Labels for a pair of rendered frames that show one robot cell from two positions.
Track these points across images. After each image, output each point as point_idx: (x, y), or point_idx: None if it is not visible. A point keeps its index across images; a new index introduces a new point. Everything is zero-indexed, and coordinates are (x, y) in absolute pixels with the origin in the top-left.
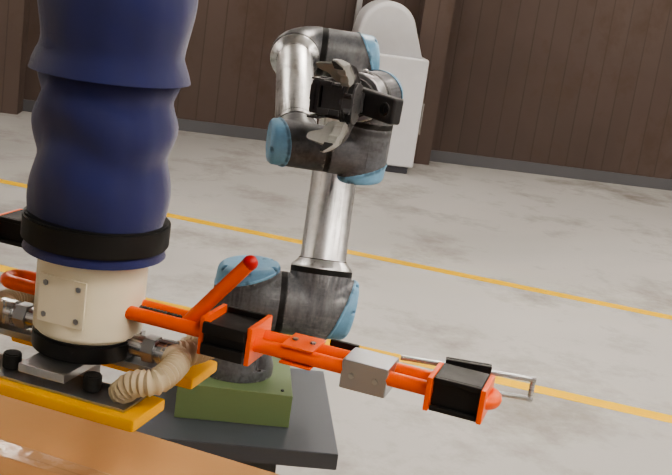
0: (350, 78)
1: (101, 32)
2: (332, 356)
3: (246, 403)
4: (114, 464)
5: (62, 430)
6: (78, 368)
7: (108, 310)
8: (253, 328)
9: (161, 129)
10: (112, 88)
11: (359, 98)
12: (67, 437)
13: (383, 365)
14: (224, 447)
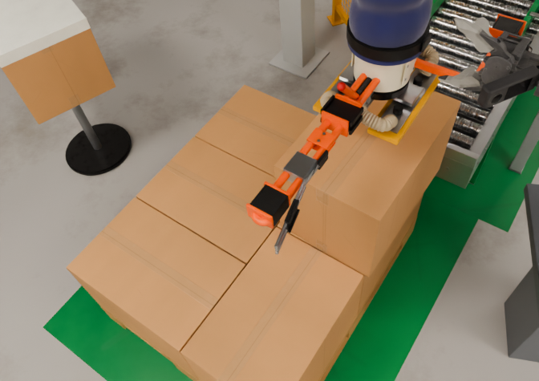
0: (479, 45)
1: None
2: (305, 148)
3: None
4: (384, 143)
5: (418, 123)
6: (350, 80)
7: (356, 66)
8: (323, 112)
9: None
10: None
11: (501, 70)
12: (411, 125)
13: (289, 167)
14: (533, 243)
